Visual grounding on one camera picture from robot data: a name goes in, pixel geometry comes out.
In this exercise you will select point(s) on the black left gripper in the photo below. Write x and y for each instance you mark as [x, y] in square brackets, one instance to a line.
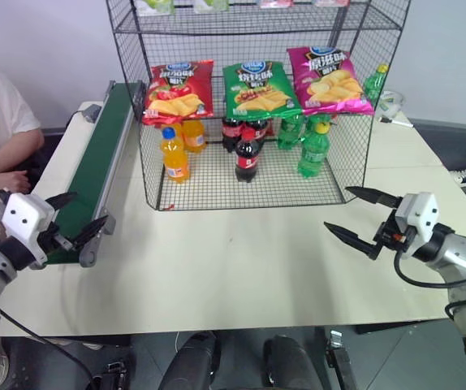
[56, 239]

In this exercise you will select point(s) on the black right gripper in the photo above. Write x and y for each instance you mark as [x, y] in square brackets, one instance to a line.
[391, 237]

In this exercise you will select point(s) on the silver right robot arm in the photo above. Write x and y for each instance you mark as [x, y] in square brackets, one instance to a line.
[464, 260]

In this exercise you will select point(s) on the green conveyor belt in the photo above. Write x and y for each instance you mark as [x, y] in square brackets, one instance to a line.
[91, 162]

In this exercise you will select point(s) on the bystander bare hand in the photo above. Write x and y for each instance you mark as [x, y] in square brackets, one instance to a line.
[11, 180]

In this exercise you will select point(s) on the green soda bottle yellow cap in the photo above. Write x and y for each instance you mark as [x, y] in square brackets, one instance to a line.
[314, 152]
[375, 83]

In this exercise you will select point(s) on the black white marker pen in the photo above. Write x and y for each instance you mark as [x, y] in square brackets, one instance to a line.
[397, 122]

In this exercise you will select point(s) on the orange soda bottle blue cap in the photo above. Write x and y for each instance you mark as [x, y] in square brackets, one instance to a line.
[175, 160]

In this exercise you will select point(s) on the clear plastic cup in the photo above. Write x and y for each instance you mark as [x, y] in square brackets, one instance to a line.
[392, 103]

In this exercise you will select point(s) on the cola bottle red cap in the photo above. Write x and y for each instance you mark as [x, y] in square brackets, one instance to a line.
[248, 158]

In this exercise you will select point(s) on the magenta potato chips bag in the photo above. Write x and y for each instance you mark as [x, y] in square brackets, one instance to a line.
[328, 83]

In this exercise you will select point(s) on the red potato chips bag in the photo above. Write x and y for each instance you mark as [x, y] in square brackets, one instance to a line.
[178, 93]

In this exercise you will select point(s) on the green potato chips bag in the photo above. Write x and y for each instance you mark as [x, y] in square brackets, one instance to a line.
[257, 91]

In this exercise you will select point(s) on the dark rounded shape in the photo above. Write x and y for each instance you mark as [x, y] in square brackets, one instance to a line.
[192, 361]
[287, 363]

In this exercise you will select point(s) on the pink snack packet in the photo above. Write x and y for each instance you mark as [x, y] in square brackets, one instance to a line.
[275, 3]
[330, 2]

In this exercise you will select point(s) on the pale green snack packet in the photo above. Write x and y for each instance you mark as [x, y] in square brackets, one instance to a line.
[212, 3]

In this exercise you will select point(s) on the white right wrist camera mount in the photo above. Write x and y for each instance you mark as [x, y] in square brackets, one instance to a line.
[417, 215]

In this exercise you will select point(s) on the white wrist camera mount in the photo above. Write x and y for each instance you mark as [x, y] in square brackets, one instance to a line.
[417, 215]
[24, 221]

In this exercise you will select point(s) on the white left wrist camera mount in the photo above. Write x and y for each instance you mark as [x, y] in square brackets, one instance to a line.
[24, 221]

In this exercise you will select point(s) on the black metal bracket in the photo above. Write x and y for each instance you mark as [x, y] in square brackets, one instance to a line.
[340, 361]

